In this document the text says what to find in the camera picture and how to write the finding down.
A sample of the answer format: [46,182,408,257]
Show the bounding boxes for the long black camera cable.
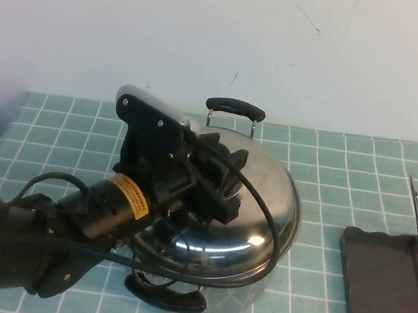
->
[0,101,298,313]

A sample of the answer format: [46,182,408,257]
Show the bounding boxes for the grey wrist camera black mount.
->
[104,83,206,187]

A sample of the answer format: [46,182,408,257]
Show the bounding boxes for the dark grey drying tray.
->
[329,164,418,313]

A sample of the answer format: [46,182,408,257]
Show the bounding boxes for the short black arm cable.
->
[20,167,93,212]

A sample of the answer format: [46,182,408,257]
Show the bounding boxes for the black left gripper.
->
[149,123,255,229]

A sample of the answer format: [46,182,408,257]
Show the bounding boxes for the steel pot with black handles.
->
[119,85,320,313]

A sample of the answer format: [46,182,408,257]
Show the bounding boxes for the green tiled tablecloth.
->
[0,71,418,313]

